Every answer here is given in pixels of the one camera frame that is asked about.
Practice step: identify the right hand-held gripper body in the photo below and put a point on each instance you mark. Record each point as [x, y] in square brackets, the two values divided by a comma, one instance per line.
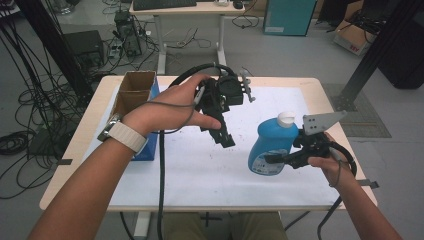
[316, 146]

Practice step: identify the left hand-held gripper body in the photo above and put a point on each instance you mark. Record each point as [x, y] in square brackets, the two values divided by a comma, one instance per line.
[230, 90]

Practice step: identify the blue bottle with white cap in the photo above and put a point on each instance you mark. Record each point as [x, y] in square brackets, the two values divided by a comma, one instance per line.
[270, 143]

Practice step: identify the blue cardboard box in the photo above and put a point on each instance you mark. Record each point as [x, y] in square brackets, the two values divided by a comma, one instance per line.
[136, 90]

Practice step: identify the person's right hand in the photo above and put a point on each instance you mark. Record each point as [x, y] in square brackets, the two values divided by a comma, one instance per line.
[333, 166]

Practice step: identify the person's left hand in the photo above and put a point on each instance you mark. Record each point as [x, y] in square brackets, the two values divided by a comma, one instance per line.
[166, 110]

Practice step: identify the white board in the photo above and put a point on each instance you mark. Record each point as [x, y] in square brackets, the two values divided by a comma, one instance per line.
[206, 180]

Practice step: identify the grey grid floor mat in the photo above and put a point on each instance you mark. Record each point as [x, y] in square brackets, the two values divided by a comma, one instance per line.
[366, 120]

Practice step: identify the grey tape piece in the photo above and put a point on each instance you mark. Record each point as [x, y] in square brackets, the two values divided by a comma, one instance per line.
[65, 162]
[370, 183]

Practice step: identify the white desk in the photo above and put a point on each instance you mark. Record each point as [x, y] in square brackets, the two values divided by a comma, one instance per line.
[206, 8]

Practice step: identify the black computer mouse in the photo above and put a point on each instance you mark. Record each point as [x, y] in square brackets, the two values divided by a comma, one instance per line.
[238, 4]

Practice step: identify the teal cabinet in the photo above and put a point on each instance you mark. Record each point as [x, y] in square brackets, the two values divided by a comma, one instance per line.
[288, 16]

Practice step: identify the person's khaki pants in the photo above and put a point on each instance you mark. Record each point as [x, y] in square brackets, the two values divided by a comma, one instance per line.
[193, 228]

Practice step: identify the black keyboard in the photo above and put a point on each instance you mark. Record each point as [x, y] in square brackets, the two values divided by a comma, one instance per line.
[163, 4]

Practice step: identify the cardboard box with red print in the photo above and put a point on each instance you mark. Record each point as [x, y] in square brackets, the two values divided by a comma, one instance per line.
[353, 41]

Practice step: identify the white table leg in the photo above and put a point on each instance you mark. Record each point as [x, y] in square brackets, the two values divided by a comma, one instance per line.
[142, 226]

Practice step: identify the black computer tower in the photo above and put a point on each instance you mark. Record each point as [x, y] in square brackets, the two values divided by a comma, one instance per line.
[128, 33]

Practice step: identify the large black case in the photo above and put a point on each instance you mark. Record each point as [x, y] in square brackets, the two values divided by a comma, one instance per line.
[405, 63]

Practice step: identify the black metal stand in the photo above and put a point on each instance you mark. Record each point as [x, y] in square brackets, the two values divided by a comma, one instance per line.
[383, 43]
[53, 40]

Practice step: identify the black equipment box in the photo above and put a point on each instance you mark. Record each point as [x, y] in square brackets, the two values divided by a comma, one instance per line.
[83, 46]

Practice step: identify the dark floor plate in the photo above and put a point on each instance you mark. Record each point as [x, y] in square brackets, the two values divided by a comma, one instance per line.
[46, 143]

